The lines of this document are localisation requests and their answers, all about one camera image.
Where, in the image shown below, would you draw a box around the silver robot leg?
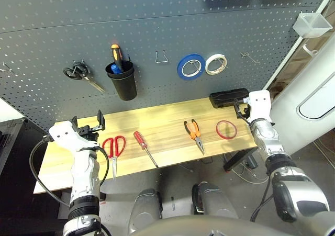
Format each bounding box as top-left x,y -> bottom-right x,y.
192,181 -> 239,220
127,188 -> 163,235

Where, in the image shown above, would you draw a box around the black plastic cup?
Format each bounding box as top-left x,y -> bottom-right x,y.
105,60 -> 138,102

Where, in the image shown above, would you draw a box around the black flight case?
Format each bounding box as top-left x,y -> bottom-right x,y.
0,118 -> 50,174

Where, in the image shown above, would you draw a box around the white floor cable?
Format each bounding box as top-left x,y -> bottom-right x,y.
230,154 -> 270,184
312,136 -> 335,163

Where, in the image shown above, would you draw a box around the dark grey pegboard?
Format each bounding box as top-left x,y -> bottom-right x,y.
0,0 -> 333,132

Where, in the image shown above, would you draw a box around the white pegboard frame post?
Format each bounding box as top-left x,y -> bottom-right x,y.
263,0 -> 335,90

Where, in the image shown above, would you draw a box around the red handled screwdriver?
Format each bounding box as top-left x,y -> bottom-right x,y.
133,130 -> 160,168

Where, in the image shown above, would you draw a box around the orange black pliers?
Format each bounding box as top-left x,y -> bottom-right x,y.
184,119 -> 205,155

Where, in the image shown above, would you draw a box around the metal wire pliers holder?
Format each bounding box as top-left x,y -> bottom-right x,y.
154,50 -> 169,64

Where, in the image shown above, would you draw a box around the white panel beside pegboard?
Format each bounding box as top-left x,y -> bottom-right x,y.
0,98 -> 26,123

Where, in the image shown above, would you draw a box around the black power adapter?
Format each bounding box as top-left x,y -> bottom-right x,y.
245,154 -> 259,168

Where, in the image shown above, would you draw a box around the orange black screwdriver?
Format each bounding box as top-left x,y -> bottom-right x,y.
110,44 -> 124,73

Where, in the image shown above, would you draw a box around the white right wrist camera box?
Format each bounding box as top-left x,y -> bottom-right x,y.
245,89 -> 273,123

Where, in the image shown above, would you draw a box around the red tape roll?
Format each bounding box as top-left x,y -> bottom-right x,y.
215,120 -> 238,140

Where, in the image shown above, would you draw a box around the white rounded cabinet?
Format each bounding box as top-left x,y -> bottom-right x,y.
271,46 -> 335,148

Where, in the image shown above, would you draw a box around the translucent plastic bin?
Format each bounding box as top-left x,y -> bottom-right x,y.
292,12 -> 333,39

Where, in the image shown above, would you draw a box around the black table leg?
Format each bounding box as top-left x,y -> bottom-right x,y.
222,148 -> 259,172

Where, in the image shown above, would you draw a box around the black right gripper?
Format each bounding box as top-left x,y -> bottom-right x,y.
233,98 -> 250,119

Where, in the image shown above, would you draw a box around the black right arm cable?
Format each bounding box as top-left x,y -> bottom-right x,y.
250,178 -> 274,222

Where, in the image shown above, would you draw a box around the black handled scissors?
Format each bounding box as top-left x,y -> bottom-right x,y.
63,60 -> 106,93

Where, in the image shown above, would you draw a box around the silver robot right leg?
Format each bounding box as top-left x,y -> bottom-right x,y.
192,181 -> 239,220

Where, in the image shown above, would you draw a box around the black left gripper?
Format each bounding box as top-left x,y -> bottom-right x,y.
71,109 -> 106,144

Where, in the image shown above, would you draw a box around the white plastic hook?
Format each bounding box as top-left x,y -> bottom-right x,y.
302,44 -> 319,56

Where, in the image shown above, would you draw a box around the grey robot torso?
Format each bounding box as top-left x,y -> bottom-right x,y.
130,215 -> 335,236

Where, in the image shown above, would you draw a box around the white tape roll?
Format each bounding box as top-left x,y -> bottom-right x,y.
205,53 -> 228,76

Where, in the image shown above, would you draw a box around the blue tape roll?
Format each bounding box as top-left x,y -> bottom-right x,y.
176,53 -> 206,81

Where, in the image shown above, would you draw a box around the black left camera cable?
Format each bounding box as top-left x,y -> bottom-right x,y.
29,136 -> 71,208

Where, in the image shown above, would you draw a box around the silver robot left leg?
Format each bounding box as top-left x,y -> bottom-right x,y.
127,188 -> 163,235

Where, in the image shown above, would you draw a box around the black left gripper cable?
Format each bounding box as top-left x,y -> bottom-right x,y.
91,145 -> 110,187

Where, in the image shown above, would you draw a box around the red handled scissors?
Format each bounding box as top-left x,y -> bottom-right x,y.
102,135 -> 126,181

